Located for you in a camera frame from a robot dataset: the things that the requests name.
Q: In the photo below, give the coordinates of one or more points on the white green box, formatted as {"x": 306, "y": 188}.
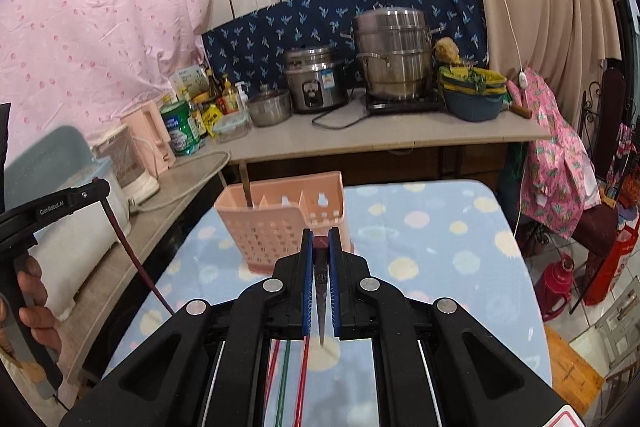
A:
{"x": 190, "y": 82}

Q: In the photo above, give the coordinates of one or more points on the white electric kettle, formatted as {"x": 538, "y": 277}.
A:
{"x": 127, "y": 167}

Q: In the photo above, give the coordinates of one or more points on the beige kitchen counter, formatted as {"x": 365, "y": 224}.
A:
{"x": 400, "y": 132}

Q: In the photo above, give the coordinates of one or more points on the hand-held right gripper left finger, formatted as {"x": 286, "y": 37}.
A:
{"x": 308, "y": 287}

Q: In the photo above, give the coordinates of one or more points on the pink kettle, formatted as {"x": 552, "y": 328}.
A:
{"x": 150, "y": 137}

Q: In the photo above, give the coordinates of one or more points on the yellow packet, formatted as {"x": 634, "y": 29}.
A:
{"x": 211, "y": 122}

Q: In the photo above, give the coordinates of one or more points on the steel steamer pot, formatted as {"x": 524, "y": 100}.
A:
{"x": 395, "y": 52}

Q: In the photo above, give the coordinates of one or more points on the blue basin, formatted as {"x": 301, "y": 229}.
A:
{"x": 472, "y": 107}

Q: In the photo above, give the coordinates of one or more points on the grey wooden side counter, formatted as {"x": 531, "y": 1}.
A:
{"x": 100, "y": 287}

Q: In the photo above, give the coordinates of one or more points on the planet print tablecloth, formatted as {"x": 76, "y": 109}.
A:
{"x": 425, "y": 232}

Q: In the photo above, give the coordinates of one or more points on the loofah sponge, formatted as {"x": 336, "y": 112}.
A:
{"x": 446, "y": 52}

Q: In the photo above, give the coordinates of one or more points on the black induction cooker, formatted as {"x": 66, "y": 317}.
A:
{"x": 405, "y": 104}

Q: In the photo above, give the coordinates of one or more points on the wooden stool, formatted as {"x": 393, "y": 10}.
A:
{"x": 575, "y": 362}

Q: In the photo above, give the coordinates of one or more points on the green can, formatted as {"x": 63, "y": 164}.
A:
{"x": 180, "y": 129}

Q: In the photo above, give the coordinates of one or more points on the person's left hand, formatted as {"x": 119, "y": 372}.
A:
{"x": 37, "y": 322}

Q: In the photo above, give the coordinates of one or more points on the pink pineapple print cloth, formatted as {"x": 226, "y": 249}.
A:
{"x": 555, "y": 157}

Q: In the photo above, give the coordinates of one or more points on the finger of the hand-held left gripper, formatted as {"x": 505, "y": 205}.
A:
{"x": 90, "y": 192}

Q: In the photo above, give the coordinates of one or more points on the dark iron chair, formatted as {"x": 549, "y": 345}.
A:
{"x": 612, "y": 117}

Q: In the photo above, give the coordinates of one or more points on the pink dotted cloth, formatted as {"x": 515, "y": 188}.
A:
{"x": 100, "y": 32}

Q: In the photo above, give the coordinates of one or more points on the dark sauce bottle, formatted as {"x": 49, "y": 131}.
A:
{"x": 212, "y": 87}

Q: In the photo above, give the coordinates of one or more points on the white pump bottle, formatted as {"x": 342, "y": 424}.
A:
{"x": 242, "y": 99}

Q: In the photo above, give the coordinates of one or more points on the beige curtain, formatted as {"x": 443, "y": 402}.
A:
{"x": 550, "y": 7}

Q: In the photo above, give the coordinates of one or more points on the glass food container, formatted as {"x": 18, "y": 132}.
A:
{"x": 231, "y": 129}

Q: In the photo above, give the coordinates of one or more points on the white bin with blue lid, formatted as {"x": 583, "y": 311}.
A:
{"x": 65, "y": 257}

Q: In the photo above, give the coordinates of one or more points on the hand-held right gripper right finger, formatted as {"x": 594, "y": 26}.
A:
{"x": 335, "y": 287}

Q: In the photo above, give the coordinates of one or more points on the red bag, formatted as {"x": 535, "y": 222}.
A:
{"x": 615, "y": 267}

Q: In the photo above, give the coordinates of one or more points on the blue floral cloth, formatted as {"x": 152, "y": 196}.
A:
{"x": 270, "y": 32}

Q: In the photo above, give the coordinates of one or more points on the steel rice cooker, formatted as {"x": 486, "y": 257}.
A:
{"x": 315, "y": 82}

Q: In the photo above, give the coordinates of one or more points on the dark red chopstick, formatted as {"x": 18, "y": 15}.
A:
{"x": 270, "y": 367}
{"x": 135, "y": 262}

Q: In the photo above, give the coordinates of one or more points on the green chopstick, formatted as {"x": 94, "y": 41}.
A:
{"x": 283, "y": 377}

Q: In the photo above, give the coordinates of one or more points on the yellow green colander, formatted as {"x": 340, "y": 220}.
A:
{"x": 470, "y": 79}

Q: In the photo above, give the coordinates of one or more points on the red thermos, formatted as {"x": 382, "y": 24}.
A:
{"x": 552, "y": 292}

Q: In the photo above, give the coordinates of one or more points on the yellow bottle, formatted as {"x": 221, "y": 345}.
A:
{"x": 229, "y": 99}

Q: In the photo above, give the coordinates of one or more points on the steel bowl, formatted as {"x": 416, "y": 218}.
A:
{"x": 270, "y": 109}

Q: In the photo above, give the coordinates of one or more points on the pink plastic utensil basket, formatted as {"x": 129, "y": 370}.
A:
{"x": 280, "y": 232}

